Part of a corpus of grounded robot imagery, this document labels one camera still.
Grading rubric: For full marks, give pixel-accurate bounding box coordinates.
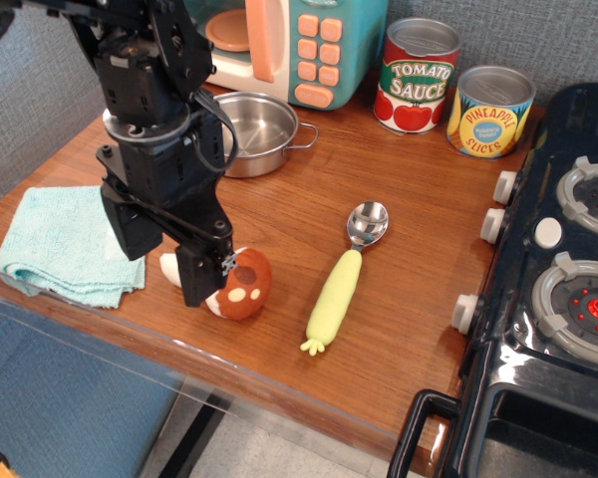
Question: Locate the light blue folded cloth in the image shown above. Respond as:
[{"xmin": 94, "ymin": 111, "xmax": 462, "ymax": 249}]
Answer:
[{"xmin": 0, "ymin": 186, "xmax": 146, "ymax": 309}]

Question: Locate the tomato sauce can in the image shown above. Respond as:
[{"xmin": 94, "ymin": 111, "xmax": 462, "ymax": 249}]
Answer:
[{"xmin": 374, "ymin": 17, "xmax": 461, "ymax": 133}]

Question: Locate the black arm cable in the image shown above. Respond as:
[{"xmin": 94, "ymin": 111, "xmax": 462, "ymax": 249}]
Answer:
[{"xmin": 187, "ymin": 89, "xmax": 239, "ymax": 174}]

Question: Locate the teal toy microwave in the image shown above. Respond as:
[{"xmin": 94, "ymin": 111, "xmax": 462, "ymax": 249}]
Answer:
[{"xmin": 185, "ymin": 1, "xmax": 388, "ymax": 111}]

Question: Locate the pineapple slices can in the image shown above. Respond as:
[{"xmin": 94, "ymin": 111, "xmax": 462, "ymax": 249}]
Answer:
[{"xmin": 447, "ymin": 66, "xmax": 536, "ymax": 158}]

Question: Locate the clear acrylic table guard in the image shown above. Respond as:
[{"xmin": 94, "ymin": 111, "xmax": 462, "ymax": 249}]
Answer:
[{"xmin": 0, "ymin": 278, "xmax": 388, "ymax": 477}]

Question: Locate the black toy stove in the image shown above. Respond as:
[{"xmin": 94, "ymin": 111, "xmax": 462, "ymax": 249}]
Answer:
[{"xmin": 389, "ymin": 83, "xmax": 598, "ymax": 477}]

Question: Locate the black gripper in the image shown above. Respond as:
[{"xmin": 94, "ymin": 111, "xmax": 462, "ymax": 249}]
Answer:
[{"xmin": 97, "ymin": 110, "xmax": 235, "ymax": 307}]

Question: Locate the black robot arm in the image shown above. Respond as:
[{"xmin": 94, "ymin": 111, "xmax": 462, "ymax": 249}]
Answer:
[{"xmin": 0, "ymin": 1, "xmax": 236, "ymax": 308}]

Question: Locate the plush brown mushroom toy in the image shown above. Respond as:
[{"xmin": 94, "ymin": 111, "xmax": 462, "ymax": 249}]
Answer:
[{"xmin": 158, "ymin": 246, "xmax": 273, "ymax": 322}]

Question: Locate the steel pot with handles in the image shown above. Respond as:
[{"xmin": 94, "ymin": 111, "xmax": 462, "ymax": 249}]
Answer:
[{"xmin": 215, "ymin": 92, "xmax": 319, "ymax": 179}]

